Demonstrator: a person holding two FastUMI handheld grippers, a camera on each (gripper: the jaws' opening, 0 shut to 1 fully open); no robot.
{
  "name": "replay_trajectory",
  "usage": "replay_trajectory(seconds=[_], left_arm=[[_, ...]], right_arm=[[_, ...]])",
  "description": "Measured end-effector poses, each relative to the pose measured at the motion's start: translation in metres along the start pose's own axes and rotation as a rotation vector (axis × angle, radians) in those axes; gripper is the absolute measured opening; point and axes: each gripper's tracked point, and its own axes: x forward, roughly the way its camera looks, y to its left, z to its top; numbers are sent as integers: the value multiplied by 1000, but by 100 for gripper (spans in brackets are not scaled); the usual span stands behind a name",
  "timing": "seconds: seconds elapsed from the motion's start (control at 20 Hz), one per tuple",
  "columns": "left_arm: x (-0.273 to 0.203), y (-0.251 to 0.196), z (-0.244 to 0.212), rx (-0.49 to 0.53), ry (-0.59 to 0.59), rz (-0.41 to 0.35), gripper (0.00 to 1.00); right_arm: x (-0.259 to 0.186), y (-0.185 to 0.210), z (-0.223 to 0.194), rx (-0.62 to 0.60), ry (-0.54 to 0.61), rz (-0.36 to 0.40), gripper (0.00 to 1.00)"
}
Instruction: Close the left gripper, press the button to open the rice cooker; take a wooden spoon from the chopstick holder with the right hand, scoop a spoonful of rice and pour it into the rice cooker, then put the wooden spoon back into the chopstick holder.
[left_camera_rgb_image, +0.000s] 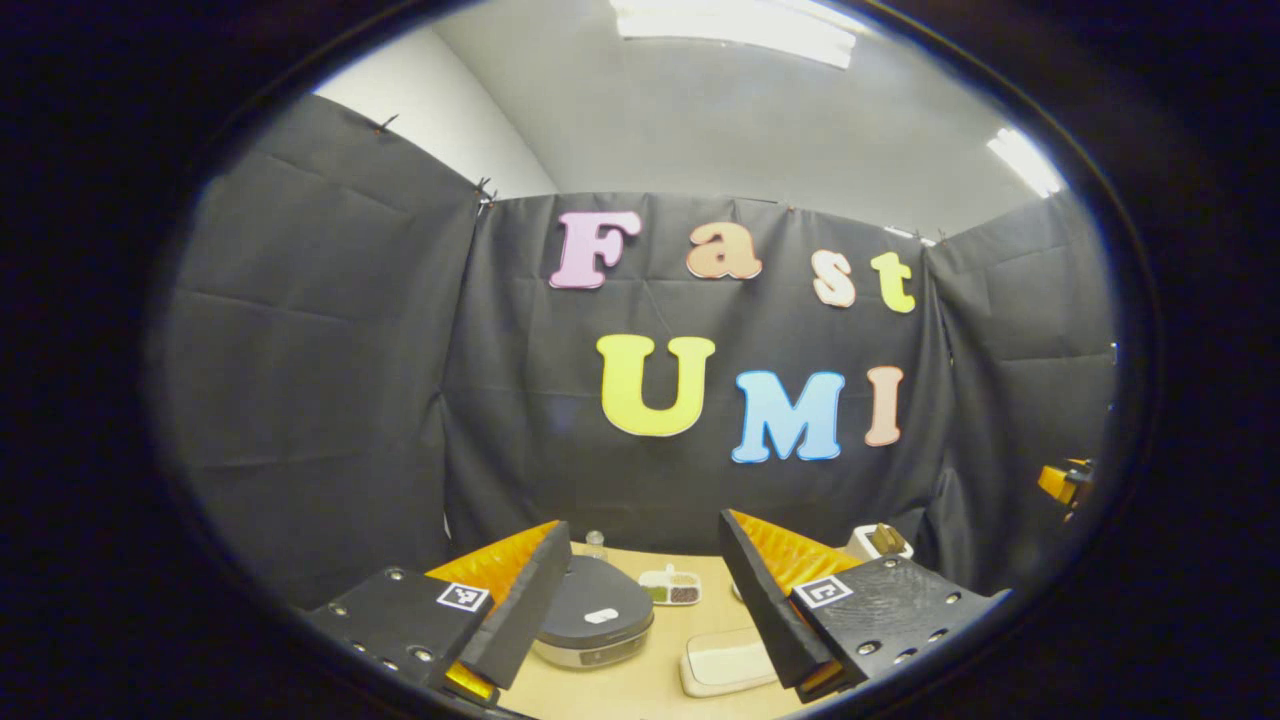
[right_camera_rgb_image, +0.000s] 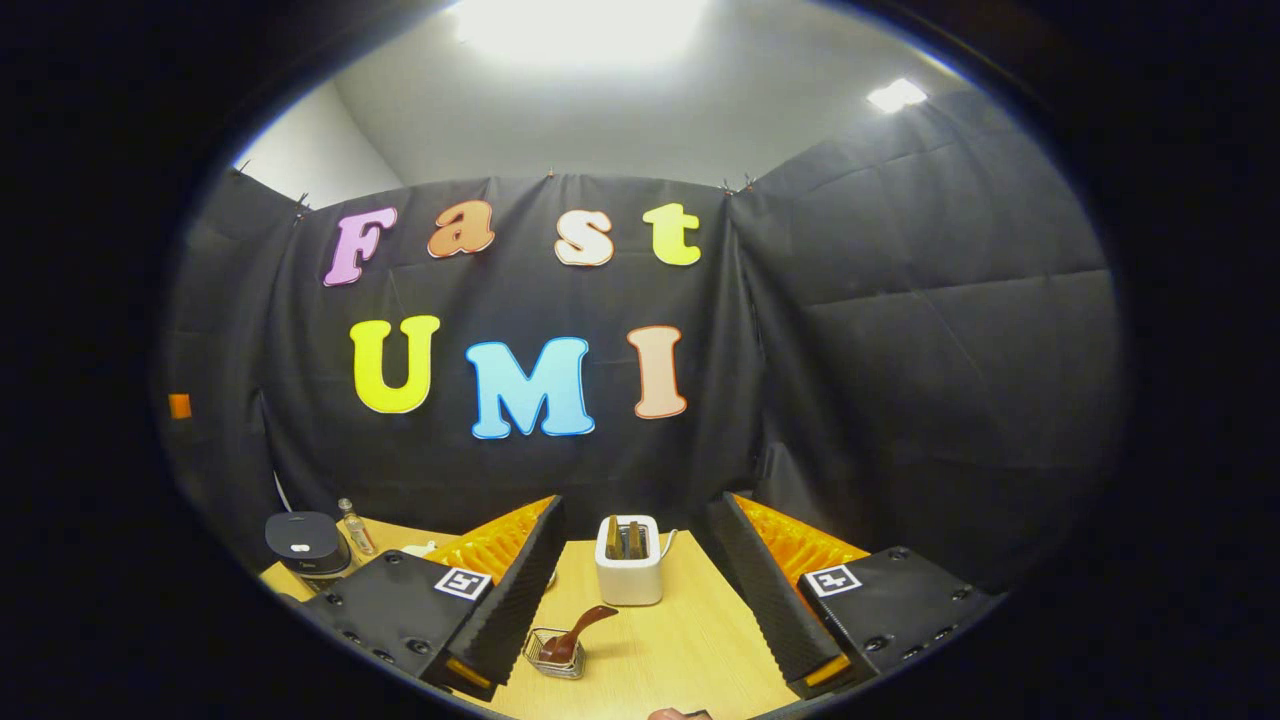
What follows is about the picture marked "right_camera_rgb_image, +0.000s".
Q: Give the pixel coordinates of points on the black backdrop cloth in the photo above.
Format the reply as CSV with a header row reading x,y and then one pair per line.
x,y
900,350

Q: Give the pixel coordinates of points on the white divided bean dish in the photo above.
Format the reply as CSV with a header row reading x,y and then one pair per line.
x,y
418,549

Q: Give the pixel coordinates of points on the white toaster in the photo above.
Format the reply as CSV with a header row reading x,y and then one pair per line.
x,y
628,582

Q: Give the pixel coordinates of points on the silver black rice cooker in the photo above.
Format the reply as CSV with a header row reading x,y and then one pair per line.
x,y
305,545

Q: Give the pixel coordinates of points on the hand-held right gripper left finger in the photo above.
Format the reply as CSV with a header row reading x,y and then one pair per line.
x,y
515,600

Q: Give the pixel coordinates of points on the small glass bottle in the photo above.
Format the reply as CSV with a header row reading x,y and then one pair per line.
x,y
357,530

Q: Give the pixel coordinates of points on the large ceiling light panel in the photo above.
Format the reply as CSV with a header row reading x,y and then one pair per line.
x,y
580,25

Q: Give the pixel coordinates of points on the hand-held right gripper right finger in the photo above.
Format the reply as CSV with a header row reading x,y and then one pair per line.
x,y
760,600

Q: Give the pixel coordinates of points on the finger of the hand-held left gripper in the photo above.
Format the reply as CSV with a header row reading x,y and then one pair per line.
x,y
180,406

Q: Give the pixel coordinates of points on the brown wooden spoon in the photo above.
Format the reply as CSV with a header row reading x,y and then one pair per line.
x,y
575,632

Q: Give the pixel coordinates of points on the small ceiling light panel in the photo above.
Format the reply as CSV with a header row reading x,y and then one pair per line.
x,y
897,95

